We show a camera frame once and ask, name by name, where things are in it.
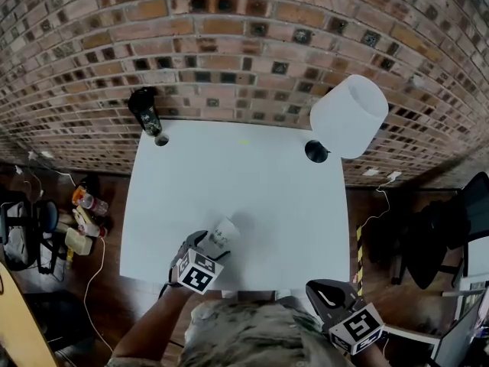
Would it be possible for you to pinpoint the white lampshade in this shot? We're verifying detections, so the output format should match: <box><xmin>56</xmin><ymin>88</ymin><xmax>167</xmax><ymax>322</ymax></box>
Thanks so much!
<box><xmin>309</xmin><ymin>73</ymin><xmax>390</xmax><ymax>160</ymax></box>

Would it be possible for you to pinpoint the yellowish plastic container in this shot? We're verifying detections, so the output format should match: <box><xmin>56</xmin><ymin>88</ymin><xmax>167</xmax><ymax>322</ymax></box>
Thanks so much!
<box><xmin>63</xmin><ymin>226</ymin><xmax>94</xmax><ymax>258</ymax></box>

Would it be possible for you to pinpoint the person's camouflage shirt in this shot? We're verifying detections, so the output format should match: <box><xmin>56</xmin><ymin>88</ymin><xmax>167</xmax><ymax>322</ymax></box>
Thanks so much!
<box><xmin>106</xmin><ymin>295</ymin><xmax>360</xmax><ymax>367</ymax></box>

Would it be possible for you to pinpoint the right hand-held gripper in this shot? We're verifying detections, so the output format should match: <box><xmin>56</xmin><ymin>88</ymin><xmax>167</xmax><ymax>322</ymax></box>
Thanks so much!
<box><xmin>305</xmin><ymin>278</ymin><xmax>385</xmax><ymax>356</ymax></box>

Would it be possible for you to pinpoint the grey backpack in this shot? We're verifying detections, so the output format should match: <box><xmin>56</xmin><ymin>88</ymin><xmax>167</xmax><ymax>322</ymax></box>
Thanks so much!
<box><xmin>0</xmin><ymin>200</ymin><xmax>38</xmax><ymax>271</ymax></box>

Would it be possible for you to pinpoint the black lamp base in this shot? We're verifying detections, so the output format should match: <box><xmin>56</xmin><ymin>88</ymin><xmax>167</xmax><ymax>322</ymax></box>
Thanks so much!
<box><xmin>304</xmin><ymin>139</ymin><xmax>331</xmax><ymax>164</ymax></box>

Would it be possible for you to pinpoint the wooden board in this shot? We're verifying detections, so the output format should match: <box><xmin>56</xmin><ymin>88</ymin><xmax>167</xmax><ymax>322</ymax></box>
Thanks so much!
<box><xmin>0</xmin><ymin>261</ymin><xmax>59</xmax><ymax>367</ymax></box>

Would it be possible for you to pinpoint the person's left forearm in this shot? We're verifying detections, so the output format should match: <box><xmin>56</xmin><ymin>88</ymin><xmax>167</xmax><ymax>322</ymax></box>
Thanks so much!
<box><xmin>109</xmin><ymin>281</ymin><xmax>194</xmax><ymax>359</ymax></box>

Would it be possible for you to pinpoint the clear bottle red label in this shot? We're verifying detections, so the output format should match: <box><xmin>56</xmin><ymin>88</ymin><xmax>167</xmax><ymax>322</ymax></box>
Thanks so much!
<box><xmin>77</xmin><ymin>222</ymin><xmax>108</xmax><ymax>239</ymax></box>

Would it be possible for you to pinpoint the white paper cup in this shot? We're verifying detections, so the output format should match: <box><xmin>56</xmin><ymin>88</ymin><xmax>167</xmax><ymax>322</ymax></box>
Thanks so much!
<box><xmin>206</xmin><ymin>216</ymin><xmax>241</xmax><ymax>258</ymax></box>

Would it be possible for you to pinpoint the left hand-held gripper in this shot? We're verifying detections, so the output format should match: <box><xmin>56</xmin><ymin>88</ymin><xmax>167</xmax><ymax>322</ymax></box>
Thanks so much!
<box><xmin>168</xmin><ymin>229</ymin><xmax>233</xmax><ymax>294</ymax></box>

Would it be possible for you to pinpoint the black patterned tumbler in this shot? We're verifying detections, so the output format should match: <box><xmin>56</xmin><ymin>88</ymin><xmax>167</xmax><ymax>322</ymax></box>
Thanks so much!
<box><xmin>127</xmin><ymin>86</ymin><xmax>164</xmax><ymax>137</ymax></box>

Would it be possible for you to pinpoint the white side desk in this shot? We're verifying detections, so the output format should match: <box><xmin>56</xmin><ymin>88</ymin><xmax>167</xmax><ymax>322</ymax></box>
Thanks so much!
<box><xmin>381</xmin><ymin>277</ymin><xmax>489</xmax><ymax>367</ymax></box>

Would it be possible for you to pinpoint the person's right forearm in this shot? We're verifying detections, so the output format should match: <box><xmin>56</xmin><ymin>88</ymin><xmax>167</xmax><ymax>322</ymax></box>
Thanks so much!
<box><xmin>362</xmin><ymin>340</ymin><xmax>390</xmax><ymax>367</ymax></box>

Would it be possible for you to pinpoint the white floor cable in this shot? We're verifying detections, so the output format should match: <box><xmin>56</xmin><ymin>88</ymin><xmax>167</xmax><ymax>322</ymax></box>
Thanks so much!
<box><xmin>83</xmin><ymin>236</ymin><xmax>115</xmax><ymax>356</ymax></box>

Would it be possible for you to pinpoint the white charger cable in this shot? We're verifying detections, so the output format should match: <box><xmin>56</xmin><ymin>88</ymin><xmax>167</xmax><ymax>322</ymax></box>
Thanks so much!
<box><xmin>360</xmin><ymin>180</ymin><xmax>391</xmax><ymax>229</ymax></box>

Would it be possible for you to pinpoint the blue stool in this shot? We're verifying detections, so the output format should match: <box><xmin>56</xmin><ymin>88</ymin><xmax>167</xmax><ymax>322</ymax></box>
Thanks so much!
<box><xmin>36</xmin><ymin>200</ymin><xmax>61</xmax><ymax>246</ymax></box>

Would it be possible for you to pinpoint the orange capped bottle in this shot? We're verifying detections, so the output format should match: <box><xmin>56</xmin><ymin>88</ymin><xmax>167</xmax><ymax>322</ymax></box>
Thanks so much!
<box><xmin>72</xmin><ymin>184</ymin><xmax>91</xmax><ymax>207</ymax></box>

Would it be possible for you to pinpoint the yellow black striped post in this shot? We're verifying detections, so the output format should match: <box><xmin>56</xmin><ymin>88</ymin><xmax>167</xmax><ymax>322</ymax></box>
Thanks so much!
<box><xmin>355</xmin><ymin>225</ymin><xmax>365</xmax><ymax>297</ymax></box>

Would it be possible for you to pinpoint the black office chair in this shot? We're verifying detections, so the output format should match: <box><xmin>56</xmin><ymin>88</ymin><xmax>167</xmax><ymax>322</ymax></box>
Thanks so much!
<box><xmin>390</xmin><ymin>171</ymin><xmax>489</xmax><ymax>291</ymax></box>

